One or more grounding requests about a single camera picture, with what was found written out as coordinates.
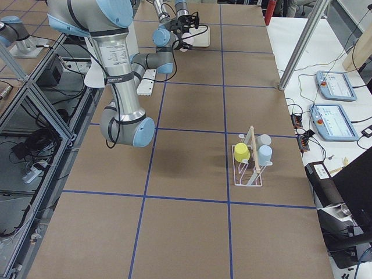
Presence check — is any white wire cup rack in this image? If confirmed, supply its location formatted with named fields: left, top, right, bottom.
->
left=231, top=126, right=273, bottom=187

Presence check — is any cream serving tray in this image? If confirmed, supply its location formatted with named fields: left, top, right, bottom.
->
left=189, top=26, right=210, bottom=48

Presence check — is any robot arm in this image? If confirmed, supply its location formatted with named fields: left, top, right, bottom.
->
left=47, top=1, right=190, bottom=147
left=149, top=0, right=200, bottom=32

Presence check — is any light blue cup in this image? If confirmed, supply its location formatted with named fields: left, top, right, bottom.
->
left=257, top=145, right=273, bottom=166

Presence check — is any teach pendant near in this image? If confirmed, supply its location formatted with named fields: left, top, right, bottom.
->
left=309, top=103, right=359, bottom=142

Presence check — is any teach pendant far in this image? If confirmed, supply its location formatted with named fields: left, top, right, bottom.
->
left=316, top=71, right=357, bottom=102

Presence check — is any aluminium frame post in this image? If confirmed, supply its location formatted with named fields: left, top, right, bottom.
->
left=278, top=0, right=330, bottom=91

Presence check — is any black braided cable right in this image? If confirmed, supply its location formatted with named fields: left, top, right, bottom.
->
left=171, top=24, right=209, bottom=51

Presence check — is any pink plastic cup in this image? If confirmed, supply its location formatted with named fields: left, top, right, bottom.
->
left=180, top=32, right=194, bottom=52

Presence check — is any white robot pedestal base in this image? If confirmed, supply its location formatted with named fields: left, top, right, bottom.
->
left=84, top=0, right=158, bottom=96

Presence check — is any grey plastic cup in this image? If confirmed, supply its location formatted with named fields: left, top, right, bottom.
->
left=255, top=134, right=271, bottom=149

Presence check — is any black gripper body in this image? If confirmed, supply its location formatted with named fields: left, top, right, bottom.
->
left=170, top=17, right=189, bottom=50
left=178, top=11, right=200, bottom=29

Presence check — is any yellow plastic cup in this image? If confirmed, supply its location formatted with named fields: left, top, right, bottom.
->
left=234, top=142, right=251, bottom=163

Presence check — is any teach pendant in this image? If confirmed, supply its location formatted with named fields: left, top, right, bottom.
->
left=316, top=71, right=357, bottom=102
left=309, top=103, right=359, bottom=142

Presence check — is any red fire extinguisher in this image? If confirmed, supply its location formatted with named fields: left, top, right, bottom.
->
left=264, top=0, right=277, bottom=26

